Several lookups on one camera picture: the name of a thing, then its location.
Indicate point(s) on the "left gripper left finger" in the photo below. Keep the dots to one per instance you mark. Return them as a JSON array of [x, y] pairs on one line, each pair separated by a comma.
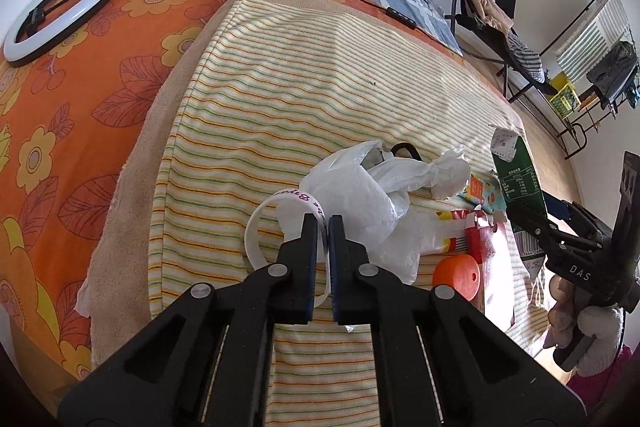
[[204, 361]]

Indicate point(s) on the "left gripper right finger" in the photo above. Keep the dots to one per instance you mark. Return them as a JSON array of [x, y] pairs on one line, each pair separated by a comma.
[[439, 361]]

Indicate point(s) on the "green carton box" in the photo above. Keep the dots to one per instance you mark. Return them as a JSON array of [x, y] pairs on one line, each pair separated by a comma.
[[519, 185]]

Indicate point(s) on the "orange fruit print tube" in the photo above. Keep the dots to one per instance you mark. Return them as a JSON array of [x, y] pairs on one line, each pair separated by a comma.
[[484, 191]]

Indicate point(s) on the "white plastic bag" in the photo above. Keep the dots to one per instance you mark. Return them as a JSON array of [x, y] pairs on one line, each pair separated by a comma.
[[370, 189]]

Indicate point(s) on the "white tape roll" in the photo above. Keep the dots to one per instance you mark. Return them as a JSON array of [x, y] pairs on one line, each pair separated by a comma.
[[281, 216]]

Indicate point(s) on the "white fluffy cloth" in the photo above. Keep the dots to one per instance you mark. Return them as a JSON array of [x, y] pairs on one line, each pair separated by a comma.
[[603, 324]]

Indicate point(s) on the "orange round cap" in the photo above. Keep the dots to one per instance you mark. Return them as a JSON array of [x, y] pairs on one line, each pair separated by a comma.
[[460, 272]]

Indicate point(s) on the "beige blanket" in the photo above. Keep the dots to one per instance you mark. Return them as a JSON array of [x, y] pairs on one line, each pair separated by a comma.
[[117, 288]]

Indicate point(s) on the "black metal rack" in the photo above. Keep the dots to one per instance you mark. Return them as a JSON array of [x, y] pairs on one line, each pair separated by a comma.
[[589, 117]]

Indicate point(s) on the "yellow green crate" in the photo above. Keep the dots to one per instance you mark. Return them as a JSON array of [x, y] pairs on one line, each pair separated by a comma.
[[566, 101]]

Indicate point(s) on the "dark hanging clothes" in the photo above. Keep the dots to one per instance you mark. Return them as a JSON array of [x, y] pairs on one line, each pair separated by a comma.
[[616, 74]]

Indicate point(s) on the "green striped hanging towel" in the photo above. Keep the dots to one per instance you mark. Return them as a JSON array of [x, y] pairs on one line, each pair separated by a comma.
[[591, 37]]

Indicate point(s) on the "clothes on chair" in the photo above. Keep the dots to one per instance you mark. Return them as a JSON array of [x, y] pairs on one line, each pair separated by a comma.
[[493, 23]]

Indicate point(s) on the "orange floral bedsheet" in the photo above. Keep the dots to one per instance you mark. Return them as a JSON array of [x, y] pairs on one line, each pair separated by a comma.
[[69, 121]]

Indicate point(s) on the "black folding chair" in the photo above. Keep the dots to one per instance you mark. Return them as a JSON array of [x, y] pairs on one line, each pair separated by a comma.
[[458, 17]]

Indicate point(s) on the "white ring light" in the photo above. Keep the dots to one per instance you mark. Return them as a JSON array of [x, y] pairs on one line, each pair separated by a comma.
[[44, 24]]

